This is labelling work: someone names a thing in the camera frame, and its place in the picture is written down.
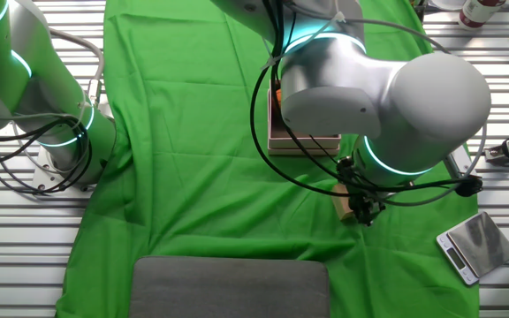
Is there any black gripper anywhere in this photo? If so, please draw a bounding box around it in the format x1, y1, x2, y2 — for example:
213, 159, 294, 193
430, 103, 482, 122
346, 188, 389, 227

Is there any large wooden block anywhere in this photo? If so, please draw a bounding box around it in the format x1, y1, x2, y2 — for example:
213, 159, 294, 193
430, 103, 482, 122
330, 183, 355, 222

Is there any silver digital kitchen scale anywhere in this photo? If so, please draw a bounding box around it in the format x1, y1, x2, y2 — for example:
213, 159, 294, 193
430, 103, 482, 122
436, 210, 509, 287

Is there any grey cushion pad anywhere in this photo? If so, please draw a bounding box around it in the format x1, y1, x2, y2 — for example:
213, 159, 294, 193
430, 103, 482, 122
129, 255, 331, 318

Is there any green cloth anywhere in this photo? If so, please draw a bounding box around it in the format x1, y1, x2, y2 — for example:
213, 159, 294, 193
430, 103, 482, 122
55, 0, 481, 318

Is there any red and white can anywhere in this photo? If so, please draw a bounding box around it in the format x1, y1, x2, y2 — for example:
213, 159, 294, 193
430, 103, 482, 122
457, 0, 507, 31

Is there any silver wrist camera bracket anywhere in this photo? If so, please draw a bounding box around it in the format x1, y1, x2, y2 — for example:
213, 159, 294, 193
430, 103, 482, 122
442, 145, 475, 178

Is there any black wrist cable bundle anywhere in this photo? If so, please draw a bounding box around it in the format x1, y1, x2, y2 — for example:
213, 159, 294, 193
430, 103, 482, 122
249, 0, 485, 208

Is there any black base cable bundle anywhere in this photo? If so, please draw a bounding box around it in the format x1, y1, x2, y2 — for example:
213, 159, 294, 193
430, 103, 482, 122
0, 114, 95, 195

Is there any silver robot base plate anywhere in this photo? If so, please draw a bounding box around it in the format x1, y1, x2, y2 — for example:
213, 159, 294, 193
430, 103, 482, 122
31, 145, 96, 193

